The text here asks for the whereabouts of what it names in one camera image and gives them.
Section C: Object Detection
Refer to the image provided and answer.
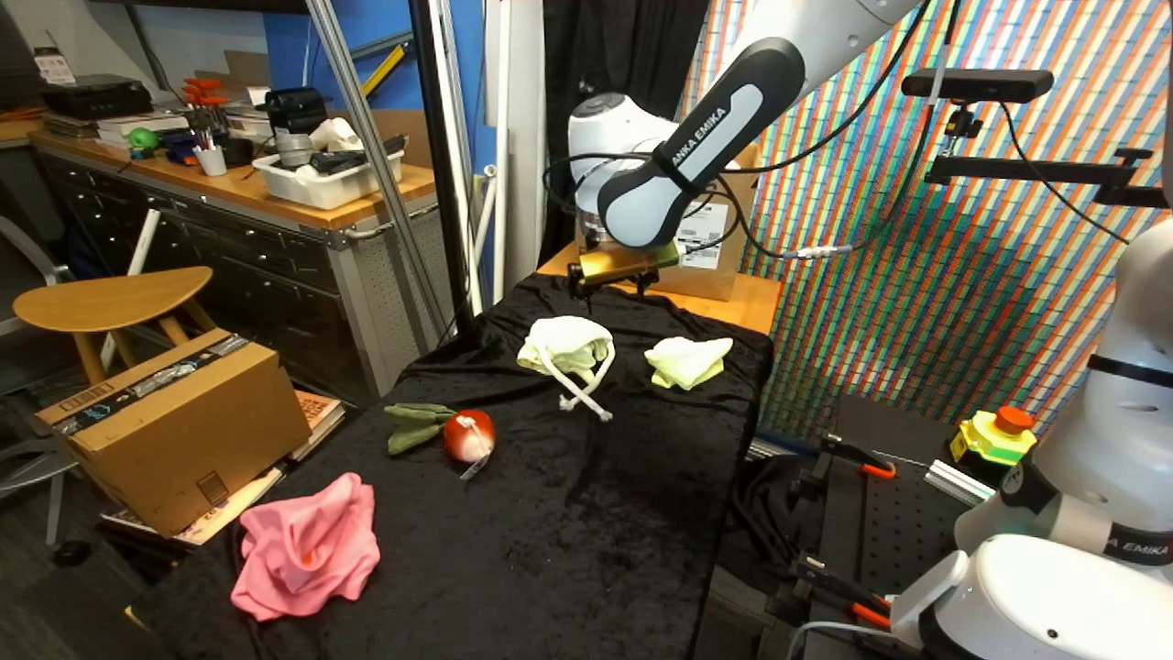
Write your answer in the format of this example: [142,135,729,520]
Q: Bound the black vertical pole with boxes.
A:
[407,0,484,338]

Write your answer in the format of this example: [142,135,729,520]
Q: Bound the yellow emergency stop button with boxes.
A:
[944,399,1046,475]

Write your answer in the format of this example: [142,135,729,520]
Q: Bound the black bar camera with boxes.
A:
[897,65,1058,111]

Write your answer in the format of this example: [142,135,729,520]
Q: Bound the black curtain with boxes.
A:
[539,0,713,285]

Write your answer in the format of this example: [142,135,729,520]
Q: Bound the pink cloth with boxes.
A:
[228,471,384,626]

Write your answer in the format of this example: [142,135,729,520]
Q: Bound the grey office chair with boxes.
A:
[0,212,79,555]

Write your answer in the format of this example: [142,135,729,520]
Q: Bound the wooden top workbench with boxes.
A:
[0,106,442,399]

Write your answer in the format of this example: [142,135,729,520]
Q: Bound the silver metal bar tool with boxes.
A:
[919,455,1003,510]

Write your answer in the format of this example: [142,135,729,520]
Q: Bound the wooden stool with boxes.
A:
[7,262,219,386]

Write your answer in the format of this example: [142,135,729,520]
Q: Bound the black round device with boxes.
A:
[264,84,332,173]

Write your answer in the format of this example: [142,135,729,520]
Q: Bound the white cup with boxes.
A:
[189,141,233,185]

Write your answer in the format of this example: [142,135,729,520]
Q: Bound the green small object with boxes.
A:
[122,122,165,163]

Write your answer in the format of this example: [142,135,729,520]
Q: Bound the silver slanted metal pole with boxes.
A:
[301,0,465,340]

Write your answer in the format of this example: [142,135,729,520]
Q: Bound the multicolour striped backdrop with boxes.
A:
[674,0,1173,458]

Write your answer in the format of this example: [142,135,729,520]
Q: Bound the orange small toy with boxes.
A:
[178,74,230,118]

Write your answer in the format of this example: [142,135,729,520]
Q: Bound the black velvet tablecloth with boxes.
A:
[122,276,782,660]

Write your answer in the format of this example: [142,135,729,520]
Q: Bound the pale yellow cloth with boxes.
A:
[641,333,740,398]

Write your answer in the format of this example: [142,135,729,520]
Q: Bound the cardboard box white labels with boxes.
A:
[674,169,764,306]

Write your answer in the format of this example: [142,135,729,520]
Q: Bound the black perforated breadboard table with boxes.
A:
[806,421,982,619]

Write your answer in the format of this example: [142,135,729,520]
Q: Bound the orange handled clamp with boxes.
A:
[797,552,897,637]
[817,428,904,486]

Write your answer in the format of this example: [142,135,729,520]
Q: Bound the white rope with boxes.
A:
[513,313,618,427]

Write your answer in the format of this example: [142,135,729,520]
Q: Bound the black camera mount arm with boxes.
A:
[919,100,1169,212]

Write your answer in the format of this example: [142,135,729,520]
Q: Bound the black box device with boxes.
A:
[37,74,158,124]

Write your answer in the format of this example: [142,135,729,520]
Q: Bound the white plastic bin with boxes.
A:
[248,144,409,216]

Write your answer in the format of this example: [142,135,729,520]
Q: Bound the large cardboard box black tape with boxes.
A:
[33,326,314,538]

